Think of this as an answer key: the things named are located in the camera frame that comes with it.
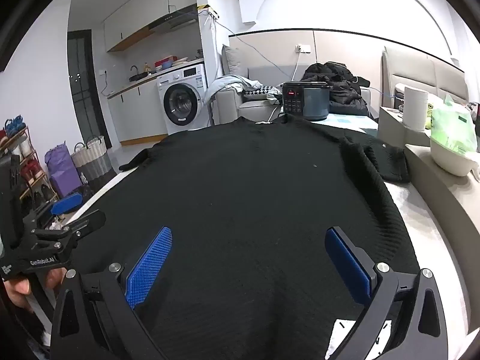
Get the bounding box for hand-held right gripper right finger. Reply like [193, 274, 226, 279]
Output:
[324, 226, 449, 360]

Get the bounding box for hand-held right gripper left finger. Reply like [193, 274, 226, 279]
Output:
[50, 226, 173, 360]

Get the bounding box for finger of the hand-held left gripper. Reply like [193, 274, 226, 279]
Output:
[35, 210, 107, 250]
[24, 192, 84, 229]

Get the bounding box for black knit sweater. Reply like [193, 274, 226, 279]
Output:
[64, 116, 421, 360]

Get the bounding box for person's left hand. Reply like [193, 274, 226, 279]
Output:
[5, 268, 68, 310]

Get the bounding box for purple bag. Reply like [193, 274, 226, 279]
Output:
[45, 140, 82, 197]

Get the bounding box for woven laundry basket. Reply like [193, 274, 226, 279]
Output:
[71, 135, 113, 188]

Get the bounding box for wooden shoe rack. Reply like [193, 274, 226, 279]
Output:
[0, 118, 59, 214]

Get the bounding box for black framed door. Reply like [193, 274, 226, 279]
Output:
[67, 30, 113, 149]

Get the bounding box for white kitchen base cabinets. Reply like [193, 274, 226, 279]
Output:
[107, 58, 205, 147]

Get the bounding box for grey bedside ledge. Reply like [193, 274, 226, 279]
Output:
[377, 105, 480, 282]

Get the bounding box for white plastic basin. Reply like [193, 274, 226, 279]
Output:
[429, 137, 480, 177]

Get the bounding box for light blue checked cloth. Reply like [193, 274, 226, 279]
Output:
[326, 114, 379, 136]

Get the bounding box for white washing machine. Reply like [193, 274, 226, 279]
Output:
[155, 64, 211, 136]

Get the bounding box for dark electric pressure cooker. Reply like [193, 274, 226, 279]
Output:
[281, 81, 334, 121]

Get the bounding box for white tall container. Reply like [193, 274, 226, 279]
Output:
[402, 85, 429, 132]

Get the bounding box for grey sofa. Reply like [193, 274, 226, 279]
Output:
[215, 64, 379, 126]

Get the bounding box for light grey blanket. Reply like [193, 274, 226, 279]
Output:
[204, 75, 263, 106]

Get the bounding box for houndstooth cushion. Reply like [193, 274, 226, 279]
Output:
[243, 85, 276, 102]

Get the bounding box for black range hood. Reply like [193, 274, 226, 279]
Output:
[148, 4, 199, 32]

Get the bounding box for beige padded headboard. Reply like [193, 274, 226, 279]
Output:
[380, 45, 469, 109]

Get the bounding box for grey pillow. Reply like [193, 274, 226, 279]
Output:
[221, 44, 250, 77]

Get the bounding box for white wall cabinets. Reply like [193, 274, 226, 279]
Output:
[103, 0, 197, 52]

